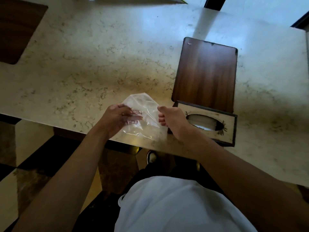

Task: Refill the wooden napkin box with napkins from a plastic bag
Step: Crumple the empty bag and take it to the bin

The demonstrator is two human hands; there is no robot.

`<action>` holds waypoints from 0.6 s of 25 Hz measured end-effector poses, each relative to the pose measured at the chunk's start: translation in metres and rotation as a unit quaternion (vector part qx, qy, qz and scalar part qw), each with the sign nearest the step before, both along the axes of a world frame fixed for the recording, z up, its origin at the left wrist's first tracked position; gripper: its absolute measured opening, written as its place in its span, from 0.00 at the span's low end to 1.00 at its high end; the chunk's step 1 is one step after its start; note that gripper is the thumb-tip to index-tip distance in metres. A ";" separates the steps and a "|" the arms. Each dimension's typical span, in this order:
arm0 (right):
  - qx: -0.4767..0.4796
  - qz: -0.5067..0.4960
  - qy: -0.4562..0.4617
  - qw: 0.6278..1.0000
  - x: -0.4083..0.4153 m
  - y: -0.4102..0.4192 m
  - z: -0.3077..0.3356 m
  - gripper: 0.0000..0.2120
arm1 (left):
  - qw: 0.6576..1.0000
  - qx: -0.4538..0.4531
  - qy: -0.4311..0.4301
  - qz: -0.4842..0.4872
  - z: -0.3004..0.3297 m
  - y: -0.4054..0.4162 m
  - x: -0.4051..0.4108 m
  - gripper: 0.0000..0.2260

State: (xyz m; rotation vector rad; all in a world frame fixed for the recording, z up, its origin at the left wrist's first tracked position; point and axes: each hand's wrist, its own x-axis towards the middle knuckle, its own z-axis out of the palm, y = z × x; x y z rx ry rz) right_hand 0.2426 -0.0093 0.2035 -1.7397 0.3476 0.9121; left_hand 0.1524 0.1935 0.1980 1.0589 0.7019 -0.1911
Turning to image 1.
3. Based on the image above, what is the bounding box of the person's right hand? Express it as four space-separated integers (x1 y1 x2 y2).
157 105 194 142

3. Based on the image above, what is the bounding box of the person's left hand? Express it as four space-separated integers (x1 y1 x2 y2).
96 103 143 140

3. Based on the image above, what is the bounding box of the white napkin stack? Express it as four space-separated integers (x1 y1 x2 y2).
188 114 219 131

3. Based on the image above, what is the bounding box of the clear plastic bag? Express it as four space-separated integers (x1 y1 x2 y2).
120 92 169 141

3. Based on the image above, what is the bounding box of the dark wooden tissue box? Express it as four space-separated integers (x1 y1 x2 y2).
168 100 238 147

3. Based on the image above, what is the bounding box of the person's left forearm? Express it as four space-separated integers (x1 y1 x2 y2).
12 125 111 232

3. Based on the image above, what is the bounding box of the person's right forearm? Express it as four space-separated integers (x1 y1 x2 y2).
180 130 309 232

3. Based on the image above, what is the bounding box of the person's left shoe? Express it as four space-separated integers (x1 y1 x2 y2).
146 150 159 165

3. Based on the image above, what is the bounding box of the person's white shirt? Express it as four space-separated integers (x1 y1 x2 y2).
114 176 258 232

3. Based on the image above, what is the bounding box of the brown wooden board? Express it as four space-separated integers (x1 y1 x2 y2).
171 37 239 114

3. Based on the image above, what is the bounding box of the dark wooden counter panel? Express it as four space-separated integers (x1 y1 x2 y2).
0 0 49 65

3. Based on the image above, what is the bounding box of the dark window frame post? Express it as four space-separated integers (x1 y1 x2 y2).
291 11 309 29
204 0 228 11

